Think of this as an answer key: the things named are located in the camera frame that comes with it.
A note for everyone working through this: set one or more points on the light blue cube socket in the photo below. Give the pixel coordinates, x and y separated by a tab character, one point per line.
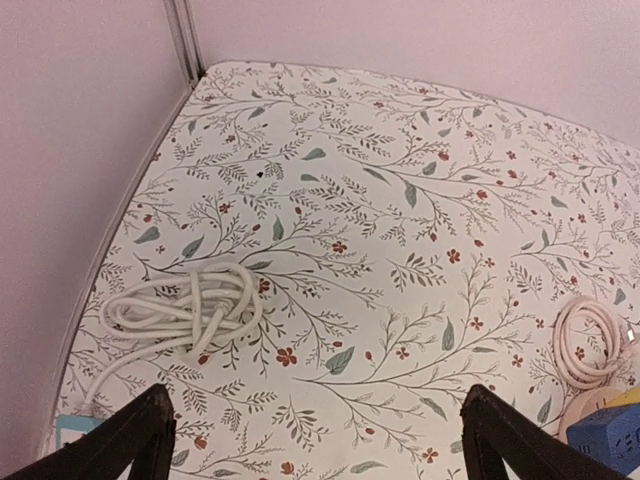
69	428

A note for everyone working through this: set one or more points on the yellow cube socket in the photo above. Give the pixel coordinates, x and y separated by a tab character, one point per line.
630	397

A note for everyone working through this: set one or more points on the pink round power strip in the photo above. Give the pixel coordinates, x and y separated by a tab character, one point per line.
583	405

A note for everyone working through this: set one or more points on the floral patterned table mat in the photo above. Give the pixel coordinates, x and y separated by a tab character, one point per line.
408	240

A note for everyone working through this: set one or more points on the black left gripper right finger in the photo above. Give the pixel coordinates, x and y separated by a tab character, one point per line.
496	437

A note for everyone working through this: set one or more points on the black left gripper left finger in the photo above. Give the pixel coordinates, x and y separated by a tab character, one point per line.
138	438

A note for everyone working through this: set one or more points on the left aluminium corner post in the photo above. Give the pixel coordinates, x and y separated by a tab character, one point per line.
185	39

